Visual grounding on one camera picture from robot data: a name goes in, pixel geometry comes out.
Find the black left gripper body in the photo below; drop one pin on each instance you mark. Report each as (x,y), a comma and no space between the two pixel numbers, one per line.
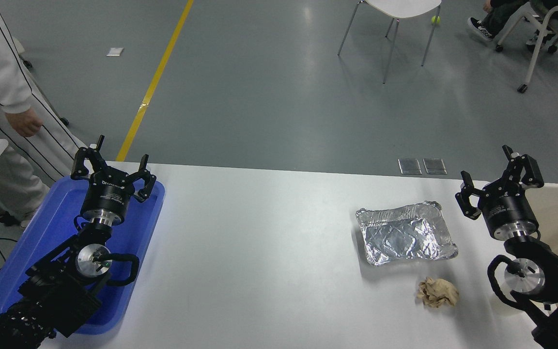
(107,196)

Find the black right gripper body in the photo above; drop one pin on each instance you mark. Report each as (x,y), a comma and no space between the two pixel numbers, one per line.
(506,208)

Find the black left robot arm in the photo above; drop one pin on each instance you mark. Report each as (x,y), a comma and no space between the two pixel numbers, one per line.
(51,295)

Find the person's hand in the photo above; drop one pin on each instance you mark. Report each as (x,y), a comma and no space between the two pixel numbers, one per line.
(27,122)
(488,6)

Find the metal floor plate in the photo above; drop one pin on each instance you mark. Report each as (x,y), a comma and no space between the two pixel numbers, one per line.
(435,166)
(410,166)

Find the blue plastic tray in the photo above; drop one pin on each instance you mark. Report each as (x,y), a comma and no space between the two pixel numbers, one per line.
(56,218)

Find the crumpled foil tray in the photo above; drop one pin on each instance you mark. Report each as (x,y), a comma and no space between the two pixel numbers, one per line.
(400,237)

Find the crumpled tan paper ball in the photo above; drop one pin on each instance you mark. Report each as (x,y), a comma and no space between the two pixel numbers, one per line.
(438,292)

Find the white chair with metal legs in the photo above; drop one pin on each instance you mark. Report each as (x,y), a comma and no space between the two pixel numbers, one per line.
(405,7)

